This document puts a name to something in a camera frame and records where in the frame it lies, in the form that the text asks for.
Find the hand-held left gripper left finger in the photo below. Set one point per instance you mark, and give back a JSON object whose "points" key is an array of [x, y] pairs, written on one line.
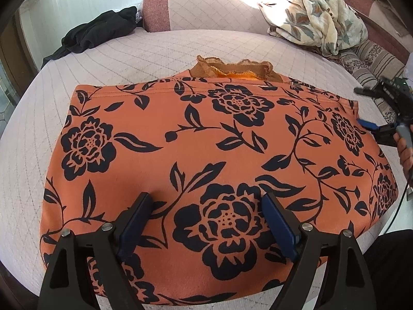
{"points": [[130, 229]]}

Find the orange floral top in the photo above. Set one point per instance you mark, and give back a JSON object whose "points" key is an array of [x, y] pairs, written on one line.
{"points": [[200, 135]]}

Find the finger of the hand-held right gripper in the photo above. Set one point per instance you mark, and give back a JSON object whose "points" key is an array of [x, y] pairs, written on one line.
{"points": [[371, 125], [366, 91]]}

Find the person's right hand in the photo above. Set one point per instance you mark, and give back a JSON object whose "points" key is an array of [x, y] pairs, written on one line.
{"points": [[405, 153]]}

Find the cream floral cloth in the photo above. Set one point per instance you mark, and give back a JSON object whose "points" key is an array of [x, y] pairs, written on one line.
{"points": [[319, 19]]}

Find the wooden door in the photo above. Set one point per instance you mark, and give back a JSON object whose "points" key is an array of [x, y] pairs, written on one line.
{"points": [[22, 48]]}

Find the striped floral pillow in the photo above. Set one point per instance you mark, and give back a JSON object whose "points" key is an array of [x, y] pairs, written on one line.
{"points": [[371, 61]]}

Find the black garment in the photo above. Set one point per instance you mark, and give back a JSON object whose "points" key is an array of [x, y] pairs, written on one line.
{"points": [[93, 32]]}

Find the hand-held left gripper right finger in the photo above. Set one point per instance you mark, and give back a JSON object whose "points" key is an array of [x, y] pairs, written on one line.
{"points": [[280, 229]]}

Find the person's dark clothing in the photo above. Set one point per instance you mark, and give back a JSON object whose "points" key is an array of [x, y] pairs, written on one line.
{"points": [[390, 271]]}

